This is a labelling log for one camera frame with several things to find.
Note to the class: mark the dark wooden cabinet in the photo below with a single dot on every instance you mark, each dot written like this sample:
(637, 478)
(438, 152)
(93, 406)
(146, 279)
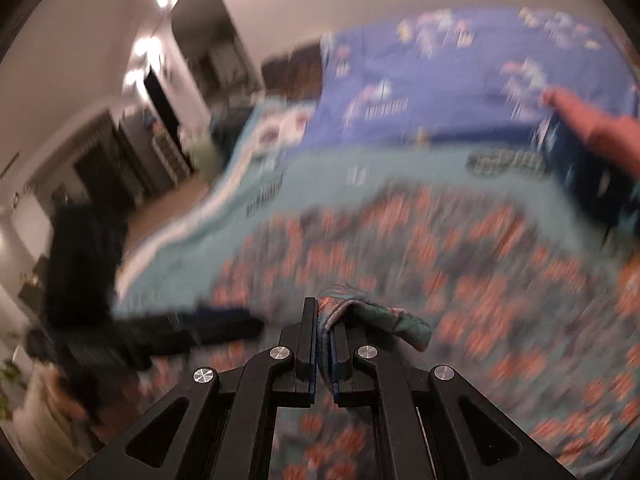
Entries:
(107, 160)

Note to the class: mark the purple printed blanket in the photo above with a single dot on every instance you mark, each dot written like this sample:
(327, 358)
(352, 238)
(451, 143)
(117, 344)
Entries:
(440, 75)

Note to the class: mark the pink folded cloth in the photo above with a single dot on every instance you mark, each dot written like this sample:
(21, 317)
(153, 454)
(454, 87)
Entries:
(595, 127)

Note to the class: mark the brown headboard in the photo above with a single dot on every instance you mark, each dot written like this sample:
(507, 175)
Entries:
(292, 72)

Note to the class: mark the floral teal orange cloth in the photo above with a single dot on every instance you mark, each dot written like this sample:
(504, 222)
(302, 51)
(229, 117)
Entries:
(475, 285)

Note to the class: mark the green potted plant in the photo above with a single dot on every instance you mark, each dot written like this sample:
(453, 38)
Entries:
(7, 385)

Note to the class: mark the navy star-print folded cloth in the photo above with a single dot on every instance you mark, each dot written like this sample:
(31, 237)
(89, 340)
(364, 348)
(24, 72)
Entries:
(585, 180)

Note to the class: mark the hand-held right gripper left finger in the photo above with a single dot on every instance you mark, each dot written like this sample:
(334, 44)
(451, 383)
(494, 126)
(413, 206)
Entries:
(312, 360)

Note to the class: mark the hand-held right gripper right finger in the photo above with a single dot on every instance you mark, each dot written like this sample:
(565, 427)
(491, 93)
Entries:
(336, 377)

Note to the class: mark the white shelf rack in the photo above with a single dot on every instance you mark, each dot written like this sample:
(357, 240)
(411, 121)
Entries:
(172, 155)

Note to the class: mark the teal printed blanket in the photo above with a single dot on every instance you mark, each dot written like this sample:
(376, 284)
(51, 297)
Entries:
(280, 220)

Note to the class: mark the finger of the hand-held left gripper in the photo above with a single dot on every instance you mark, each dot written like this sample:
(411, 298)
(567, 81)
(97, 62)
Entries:
(210, 327)

